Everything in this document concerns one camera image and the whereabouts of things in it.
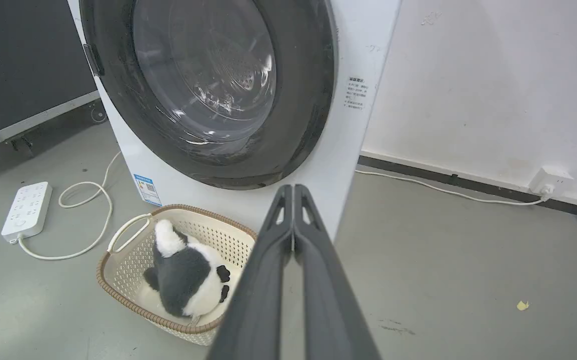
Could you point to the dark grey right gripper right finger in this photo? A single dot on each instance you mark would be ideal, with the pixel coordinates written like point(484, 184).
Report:
point(328, 295)

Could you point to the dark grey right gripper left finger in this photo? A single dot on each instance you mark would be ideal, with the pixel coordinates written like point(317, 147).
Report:
point(261, 290)

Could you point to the white wall socket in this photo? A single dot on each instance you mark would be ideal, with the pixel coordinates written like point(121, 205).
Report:
point(551, 180)

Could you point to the black flight case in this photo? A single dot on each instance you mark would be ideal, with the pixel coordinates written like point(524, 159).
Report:
point(23, 65)

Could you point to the round dark washing machine door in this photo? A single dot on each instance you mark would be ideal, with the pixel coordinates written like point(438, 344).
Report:
point(208, 90)

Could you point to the grey and white plush toy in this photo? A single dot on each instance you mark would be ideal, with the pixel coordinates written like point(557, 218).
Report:
point(188, 280)

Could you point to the small yellow paper scrap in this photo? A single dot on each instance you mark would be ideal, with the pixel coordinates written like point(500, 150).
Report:
point(522, 305)

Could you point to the cream plastic laundry basket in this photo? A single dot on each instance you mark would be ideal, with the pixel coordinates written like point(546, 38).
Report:
point(128, 265)

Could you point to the white washing machine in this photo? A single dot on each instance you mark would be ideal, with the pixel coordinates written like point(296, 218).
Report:
point(353, 100)

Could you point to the white power strip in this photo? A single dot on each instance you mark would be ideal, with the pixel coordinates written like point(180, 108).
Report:
point(27, 210)

